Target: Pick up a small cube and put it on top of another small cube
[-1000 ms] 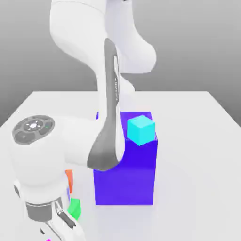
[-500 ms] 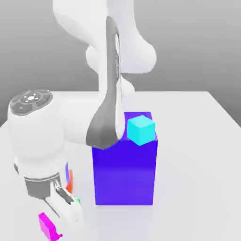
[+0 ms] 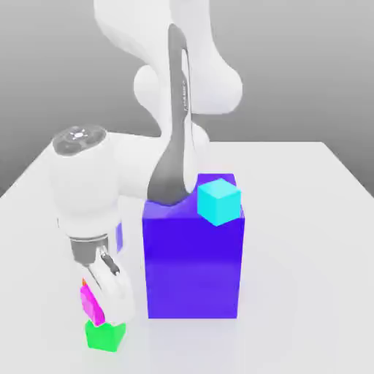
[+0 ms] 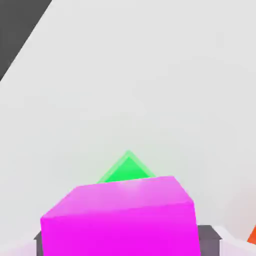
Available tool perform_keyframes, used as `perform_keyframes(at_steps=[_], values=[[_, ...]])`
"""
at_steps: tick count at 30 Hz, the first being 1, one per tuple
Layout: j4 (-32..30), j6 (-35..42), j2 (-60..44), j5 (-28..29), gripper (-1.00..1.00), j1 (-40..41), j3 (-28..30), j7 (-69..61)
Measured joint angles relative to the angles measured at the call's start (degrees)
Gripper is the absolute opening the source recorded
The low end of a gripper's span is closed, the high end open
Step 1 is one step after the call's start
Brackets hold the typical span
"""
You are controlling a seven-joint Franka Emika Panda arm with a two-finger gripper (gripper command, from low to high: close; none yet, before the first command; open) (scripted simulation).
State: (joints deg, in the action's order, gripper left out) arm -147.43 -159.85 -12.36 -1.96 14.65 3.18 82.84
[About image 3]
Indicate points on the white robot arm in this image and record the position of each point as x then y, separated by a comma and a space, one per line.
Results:
84, 187

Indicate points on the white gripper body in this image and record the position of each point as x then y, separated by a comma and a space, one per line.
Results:
117, 298

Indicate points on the small magenta cube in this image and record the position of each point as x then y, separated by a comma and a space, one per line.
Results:
91, 305

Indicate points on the small green cube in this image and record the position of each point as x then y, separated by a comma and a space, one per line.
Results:
103, 337

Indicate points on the large blue box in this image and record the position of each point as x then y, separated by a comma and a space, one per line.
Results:
192, 268

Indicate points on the small cyan cube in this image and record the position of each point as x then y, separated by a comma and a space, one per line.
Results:
217, 203

